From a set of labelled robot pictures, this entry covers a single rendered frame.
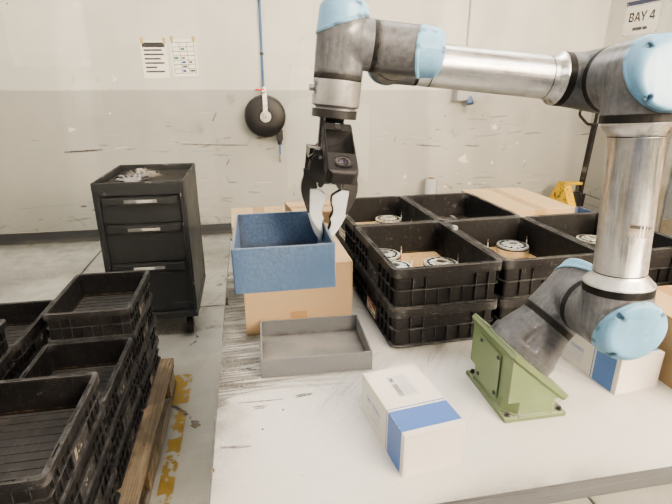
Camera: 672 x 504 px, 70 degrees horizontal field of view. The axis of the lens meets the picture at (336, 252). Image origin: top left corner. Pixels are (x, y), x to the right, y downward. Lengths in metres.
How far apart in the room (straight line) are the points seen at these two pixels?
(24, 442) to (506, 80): 1.41
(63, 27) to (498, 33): 3.81
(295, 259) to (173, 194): 1.96
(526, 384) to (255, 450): 0.55
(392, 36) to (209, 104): 3.88
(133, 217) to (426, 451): 2.09
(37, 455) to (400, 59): 1.24
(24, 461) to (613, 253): 1.38
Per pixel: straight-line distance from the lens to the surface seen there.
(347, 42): 0.75
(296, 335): 1.34
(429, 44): 0.77
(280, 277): 0.70
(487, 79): 0.94
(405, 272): 1.18
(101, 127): 4.74
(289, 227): 0.88
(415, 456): 0.92
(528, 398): 1.09
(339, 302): 1.35
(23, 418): 1.63
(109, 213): 2.70
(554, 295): 1.07
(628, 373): 1.27
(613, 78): 0.91
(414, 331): 1.28
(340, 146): 0.72
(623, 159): 0.92
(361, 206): 1.93
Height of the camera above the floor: 1.36
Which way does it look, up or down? 19 degrees down
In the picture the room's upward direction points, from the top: straight up
